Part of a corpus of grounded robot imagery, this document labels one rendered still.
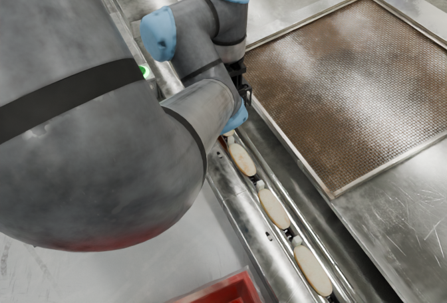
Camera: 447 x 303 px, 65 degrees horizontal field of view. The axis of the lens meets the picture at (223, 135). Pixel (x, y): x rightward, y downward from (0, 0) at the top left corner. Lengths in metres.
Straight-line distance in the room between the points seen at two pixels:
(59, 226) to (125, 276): 0.56
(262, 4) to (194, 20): 0.87
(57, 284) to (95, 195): 0.61
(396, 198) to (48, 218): 0.68
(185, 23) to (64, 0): 0.38
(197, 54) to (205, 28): 0.05
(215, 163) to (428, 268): 0.45
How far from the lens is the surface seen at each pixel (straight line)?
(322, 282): 0.70
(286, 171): 0.85
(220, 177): 0.77
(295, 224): 0.75
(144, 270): 0.74
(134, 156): 0.18
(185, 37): 0.56
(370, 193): 0.77
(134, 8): 1.22
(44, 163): 0.17
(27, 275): 0.82
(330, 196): 0.75
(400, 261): 0.73
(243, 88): 0.71
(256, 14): 1.35
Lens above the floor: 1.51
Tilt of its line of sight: 50 degrees down
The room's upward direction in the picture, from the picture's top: straight up
